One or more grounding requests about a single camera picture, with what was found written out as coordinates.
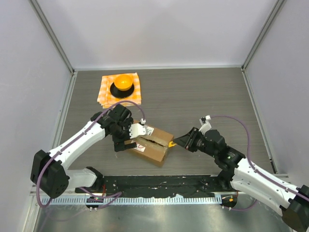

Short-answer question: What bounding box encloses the orange bowl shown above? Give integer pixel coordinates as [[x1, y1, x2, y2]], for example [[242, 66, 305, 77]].
[[114, 74, 133, 91]]

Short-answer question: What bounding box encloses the white slotted cable duct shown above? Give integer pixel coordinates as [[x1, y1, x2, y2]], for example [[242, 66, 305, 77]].
[[50, 194, 222, 205]]

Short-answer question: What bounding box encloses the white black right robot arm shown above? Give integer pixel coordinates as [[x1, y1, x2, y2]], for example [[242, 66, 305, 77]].
[[173, 128, 309, 232]]

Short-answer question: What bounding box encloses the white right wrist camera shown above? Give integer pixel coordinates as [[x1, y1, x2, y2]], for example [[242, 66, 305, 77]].
[[199, 115, 212, 135]]

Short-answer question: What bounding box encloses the yellow utility knife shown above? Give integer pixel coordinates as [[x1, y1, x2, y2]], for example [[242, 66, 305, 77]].
[[168, 141, 177, 148]]

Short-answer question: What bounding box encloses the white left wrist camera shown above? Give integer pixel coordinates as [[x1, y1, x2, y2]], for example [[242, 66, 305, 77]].
[[128, 118, 148, 139]]

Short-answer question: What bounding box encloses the orange checkered cloth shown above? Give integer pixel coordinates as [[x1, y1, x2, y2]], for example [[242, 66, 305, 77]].
[[97, 72, 141, 108]]

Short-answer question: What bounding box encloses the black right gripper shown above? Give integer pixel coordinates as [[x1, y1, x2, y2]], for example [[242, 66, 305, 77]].
[[173, 127, 217, 158]]

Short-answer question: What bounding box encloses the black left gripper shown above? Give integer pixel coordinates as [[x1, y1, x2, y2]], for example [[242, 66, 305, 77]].
[[111, 118, 137, 151]]

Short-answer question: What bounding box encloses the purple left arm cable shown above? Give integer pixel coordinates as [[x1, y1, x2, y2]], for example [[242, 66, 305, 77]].
[[36, 100, 147, 209]]

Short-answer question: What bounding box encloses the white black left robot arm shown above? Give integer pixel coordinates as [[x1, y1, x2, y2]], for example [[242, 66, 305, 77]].
[[30, 104, 136, 199]]

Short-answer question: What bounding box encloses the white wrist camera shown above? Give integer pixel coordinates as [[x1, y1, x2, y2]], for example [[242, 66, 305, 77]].
[[199, 115, 212, 135], [128, 118, 148, 139]]

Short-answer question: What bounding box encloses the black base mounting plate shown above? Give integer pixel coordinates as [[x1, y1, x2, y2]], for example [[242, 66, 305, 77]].
[[87, 175, 236, 198]]

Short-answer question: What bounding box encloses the brown cardboard express box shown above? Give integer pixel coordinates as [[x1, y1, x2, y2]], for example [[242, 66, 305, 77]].
[[125, 124, 174, 167]]

